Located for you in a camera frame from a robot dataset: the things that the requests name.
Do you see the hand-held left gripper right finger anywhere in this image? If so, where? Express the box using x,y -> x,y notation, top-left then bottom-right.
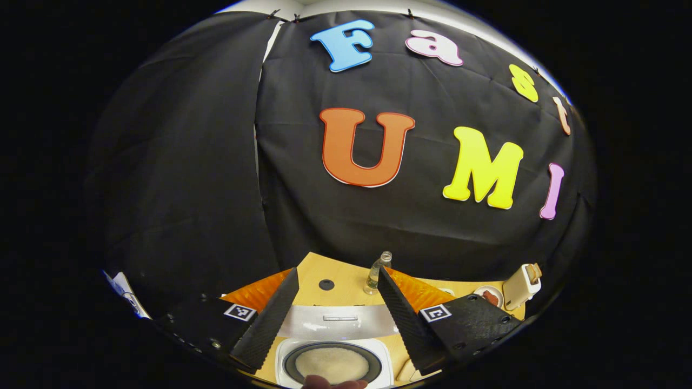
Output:
377,266 -> 524,373

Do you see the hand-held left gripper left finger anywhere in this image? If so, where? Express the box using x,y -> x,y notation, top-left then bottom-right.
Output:
157,267 -> 300,374

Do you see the clear box of rice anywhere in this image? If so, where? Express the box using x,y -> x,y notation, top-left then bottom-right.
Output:
396,357 -> 433,383

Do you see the white rice cooker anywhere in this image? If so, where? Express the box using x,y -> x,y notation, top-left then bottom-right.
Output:
275,304 -> 398,389

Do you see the clear water bottle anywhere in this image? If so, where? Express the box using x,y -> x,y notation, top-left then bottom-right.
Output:
364,251 -> 392,295

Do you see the white round plate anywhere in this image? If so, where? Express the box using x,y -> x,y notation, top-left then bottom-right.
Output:
474,285 -> 504,310

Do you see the white toaster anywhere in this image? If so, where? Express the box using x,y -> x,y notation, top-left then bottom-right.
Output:
503,263 -> 543,311

